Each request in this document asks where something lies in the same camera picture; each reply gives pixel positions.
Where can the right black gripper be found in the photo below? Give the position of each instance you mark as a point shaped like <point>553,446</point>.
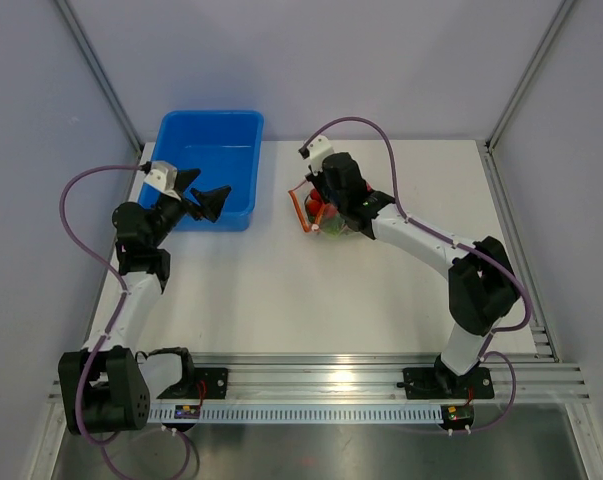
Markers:
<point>317,178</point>

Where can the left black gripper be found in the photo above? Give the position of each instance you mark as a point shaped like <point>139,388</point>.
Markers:
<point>210,203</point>

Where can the clear zip top bag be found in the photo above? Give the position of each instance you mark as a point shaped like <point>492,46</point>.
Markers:
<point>297,196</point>

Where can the green fake lettuce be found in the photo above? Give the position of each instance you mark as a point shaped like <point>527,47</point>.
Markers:
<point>333,227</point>

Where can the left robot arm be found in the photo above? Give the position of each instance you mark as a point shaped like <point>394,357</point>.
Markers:
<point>107,387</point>

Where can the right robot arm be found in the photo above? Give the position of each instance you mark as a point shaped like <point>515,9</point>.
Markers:
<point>482,288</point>

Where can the blue plastic bin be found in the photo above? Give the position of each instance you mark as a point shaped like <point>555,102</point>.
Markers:
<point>225,146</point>

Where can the left small circuit board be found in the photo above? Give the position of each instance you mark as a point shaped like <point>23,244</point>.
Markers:
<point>187,412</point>

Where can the small circuit board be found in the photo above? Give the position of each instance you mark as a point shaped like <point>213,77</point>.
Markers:
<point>458,416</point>
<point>187,412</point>

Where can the right small circuit board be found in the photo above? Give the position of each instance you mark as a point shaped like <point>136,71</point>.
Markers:
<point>458,416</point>

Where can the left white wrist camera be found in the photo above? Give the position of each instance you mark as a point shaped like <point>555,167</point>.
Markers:
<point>161,176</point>

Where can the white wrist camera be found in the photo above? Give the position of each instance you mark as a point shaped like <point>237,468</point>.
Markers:
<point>161,176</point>
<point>317,150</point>

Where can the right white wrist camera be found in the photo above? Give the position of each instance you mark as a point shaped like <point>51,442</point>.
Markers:
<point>317,150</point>

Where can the left aluminium corner post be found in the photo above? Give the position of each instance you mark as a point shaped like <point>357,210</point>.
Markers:
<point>80,37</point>

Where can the aluminium corner post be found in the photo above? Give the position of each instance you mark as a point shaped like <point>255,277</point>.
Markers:
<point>533,66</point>
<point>80,37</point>

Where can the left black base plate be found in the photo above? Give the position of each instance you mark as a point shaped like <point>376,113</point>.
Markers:
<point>211,382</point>

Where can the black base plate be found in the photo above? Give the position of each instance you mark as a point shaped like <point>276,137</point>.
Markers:
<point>429,383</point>
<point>211,382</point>

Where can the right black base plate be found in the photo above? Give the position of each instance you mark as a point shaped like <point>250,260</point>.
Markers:
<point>429,383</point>

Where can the white slotted cable duct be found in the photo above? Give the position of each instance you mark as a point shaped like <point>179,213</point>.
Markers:
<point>302,414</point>

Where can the right side aluminium rail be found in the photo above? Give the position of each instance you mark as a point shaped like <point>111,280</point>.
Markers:
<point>522,266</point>

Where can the aluminium rail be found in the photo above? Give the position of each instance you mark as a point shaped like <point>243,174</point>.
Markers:
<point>522,266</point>
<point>373,378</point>

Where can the aluminium front rail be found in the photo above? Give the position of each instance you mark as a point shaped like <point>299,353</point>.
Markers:
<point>373,378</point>

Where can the right aluminium corner post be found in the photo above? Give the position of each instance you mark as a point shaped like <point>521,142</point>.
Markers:
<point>533,66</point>

